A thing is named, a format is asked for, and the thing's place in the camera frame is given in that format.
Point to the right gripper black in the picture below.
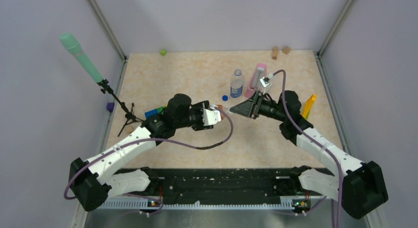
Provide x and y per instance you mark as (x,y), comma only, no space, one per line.
(245,109)

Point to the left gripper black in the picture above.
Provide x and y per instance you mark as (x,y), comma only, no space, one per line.
(199,107)

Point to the orange juice bottle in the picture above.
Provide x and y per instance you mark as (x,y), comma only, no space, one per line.
(222,113)

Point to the clear bottle blue label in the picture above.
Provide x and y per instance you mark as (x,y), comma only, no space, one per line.
(237,84)

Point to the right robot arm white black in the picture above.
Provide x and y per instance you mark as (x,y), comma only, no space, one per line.
(358,187)

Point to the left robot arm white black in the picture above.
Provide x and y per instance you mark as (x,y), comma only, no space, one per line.
(94,180)

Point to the pink metronome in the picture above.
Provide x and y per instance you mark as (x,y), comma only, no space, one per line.
(259,72)

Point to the toy brick car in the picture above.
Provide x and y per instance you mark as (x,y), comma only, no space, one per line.
(154,111)

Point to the tall wooden block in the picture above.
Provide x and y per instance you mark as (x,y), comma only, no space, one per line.
(275,52)

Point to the wooden cube near tripod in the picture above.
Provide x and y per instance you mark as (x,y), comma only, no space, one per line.
(129,129)

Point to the green small cube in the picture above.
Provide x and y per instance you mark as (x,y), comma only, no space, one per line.
(163,52)

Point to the small wooden cube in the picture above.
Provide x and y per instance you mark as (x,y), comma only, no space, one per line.
(286,50)

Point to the purple small block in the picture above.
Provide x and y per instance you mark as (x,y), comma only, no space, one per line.
(110,106)

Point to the black microphone tripod stand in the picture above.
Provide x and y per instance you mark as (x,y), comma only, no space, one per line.
(129,113)

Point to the green microphone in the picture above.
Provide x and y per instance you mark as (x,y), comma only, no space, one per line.
(71,44)

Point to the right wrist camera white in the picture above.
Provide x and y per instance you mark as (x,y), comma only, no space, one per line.
(265,83)

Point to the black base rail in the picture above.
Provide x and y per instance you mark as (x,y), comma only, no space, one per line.
(234,186)

